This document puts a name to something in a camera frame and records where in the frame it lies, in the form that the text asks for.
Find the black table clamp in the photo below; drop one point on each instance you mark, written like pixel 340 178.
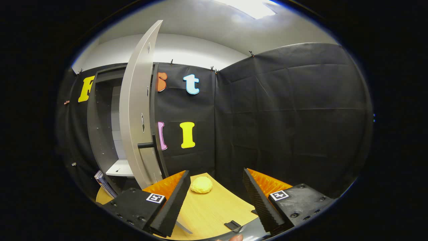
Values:
pixel 232 225
pixel 254 211

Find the white book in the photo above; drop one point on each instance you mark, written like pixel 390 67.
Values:
pixel 100 179

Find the grey sheet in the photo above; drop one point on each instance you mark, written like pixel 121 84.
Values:
pixel 250 231

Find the yellow foam lump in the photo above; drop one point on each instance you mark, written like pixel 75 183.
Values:
pixel 201 184

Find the black backdrop cloth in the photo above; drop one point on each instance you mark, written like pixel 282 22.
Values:
pixel 294 117

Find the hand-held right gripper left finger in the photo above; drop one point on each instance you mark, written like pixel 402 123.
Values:
pixel 174 204

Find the beige cabinet door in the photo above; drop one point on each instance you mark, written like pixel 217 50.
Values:
pixel 133 100

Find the dark grey cabinet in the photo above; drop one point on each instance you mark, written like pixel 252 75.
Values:
pixel 100 127

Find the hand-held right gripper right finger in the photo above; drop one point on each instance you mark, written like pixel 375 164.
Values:
pixel 259 204

